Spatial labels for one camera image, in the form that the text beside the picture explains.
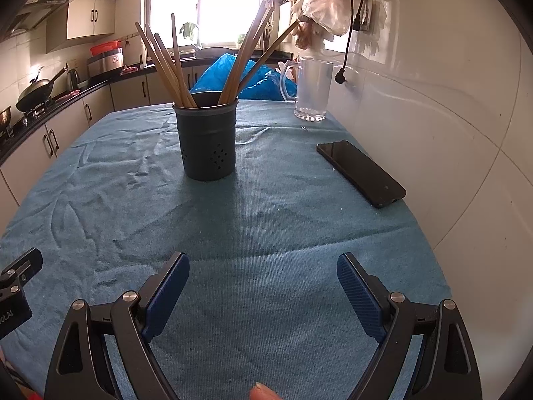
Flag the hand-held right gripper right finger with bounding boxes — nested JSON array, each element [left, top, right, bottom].
[[336, 252, 484, 400]]

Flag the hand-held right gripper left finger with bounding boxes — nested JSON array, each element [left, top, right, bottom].
[[44, 251, 191, 400]]

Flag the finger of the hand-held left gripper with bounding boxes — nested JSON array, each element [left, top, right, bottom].
[[0, 248, 43, 289]]

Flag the dark round utensil holder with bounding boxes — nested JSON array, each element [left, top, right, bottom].
[[173, 92, 239, 182]]

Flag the bunch of bamboo chopsticks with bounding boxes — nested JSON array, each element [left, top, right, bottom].
[[134, 1, 300, 108]]

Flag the person's right hand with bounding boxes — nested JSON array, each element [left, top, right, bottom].
[[249, 382, 284, 400]]

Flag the blue tablecloth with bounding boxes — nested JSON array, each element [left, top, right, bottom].
[[0, 99, 452, 400]]

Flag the black smartphone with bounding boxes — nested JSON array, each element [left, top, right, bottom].
[[316, 140, 407, 209]]

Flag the beige lower kitchen cabinets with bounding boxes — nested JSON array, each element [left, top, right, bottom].
[[0, 64, 217, 205]]

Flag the beige kitchen cabinets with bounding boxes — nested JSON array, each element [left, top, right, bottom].
[[0, 64, 217, 205], [37, 0, 126, 53]]

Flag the gas stove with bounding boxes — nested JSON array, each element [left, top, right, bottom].
[[0, 96, 59, 138]]

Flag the black wok with lid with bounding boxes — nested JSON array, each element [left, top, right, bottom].
[[16, 66, 68, 112]]

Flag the black kitchen countertop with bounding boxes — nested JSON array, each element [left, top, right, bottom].
[[0, 52, 292, 163]]

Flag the clear glass mug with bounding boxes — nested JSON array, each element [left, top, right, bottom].
[[279, 56, 336, 122]]

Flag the steel rice cooker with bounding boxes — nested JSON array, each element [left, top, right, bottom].
[[87, 48, 125, 78]]

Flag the blue plastic bag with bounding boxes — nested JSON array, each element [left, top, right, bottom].
[[189, 53, 298, 101]]

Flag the red plastic basin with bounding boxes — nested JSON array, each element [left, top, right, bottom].
[[89, 40, 121, 56]]

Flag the steel range hood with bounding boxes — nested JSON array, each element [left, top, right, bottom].
[[0, 0, 71, 42]]

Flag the beige upper kitchen cabinets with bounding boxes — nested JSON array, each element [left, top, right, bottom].
[[37, 0, 126, 53]]

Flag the kitchen faucet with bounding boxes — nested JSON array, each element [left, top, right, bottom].
[[180, 22, 203, 48]]

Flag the white power socket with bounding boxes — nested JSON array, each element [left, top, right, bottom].
[[360, 0, 375, 32]]

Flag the crumpled plastic bags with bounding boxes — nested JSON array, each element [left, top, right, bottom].
[[289, 0, 371, 51]]

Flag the kitchen window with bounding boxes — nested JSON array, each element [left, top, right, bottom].
[[144, 0, 288, 51]]

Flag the black power cable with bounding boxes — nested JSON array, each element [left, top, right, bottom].
[[335, 0, 367, 86]]

